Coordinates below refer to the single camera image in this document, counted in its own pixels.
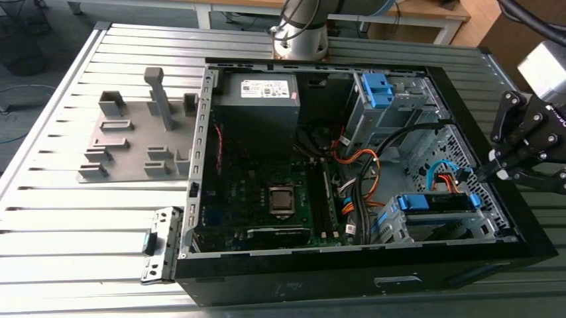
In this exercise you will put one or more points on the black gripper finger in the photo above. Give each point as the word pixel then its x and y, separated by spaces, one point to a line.
pixel 543 180
pixel 502 119

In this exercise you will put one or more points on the hard disk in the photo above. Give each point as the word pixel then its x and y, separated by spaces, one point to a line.
pixel 413 202

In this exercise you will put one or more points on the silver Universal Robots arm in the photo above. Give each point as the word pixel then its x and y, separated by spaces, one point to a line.
pixel 304 43

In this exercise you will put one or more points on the grey metal disk bay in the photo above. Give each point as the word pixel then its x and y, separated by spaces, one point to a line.
pixel 442 217

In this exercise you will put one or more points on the brown wooden cabinet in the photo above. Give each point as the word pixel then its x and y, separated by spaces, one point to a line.
pixel 503 56

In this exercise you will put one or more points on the grey metal drive cage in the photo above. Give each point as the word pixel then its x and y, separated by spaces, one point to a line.
pixel 398 116

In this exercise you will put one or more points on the black RAM slot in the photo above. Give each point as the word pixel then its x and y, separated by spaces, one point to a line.
pixel 318 198

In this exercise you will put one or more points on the grey power supply unit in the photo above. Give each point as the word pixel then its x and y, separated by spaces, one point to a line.
pixel 256 116

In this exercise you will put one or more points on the CPU socket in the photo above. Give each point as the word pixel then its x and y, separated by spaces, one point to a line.
pixel 280 200

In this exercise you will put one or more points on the black open PC case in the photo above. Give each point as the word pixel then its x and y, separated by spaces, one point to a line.
pixel 310 278

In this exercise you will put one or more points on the black graphics card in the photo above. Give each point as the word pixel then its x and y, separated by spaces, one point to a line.
pixel 278 236

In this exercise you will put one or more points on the dark green motherboard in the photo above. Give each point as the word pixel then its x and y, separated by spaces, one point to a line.
pixel 239 192

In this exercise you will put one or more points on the grey parts rack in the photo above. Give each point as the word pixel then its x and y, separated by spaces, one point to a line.
pixel 132 159

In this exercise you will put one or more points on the black office chair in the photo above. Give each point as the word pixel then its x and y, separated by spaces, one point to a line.
pixel 27 63

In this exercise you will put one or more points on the wooden desk white frame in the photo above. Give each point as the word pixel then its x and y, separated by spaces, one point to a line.
pixel 442 15

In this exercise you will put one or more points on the grey metal side bracket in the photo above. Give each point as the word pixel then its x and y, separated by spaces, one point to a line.
pixel 166 238

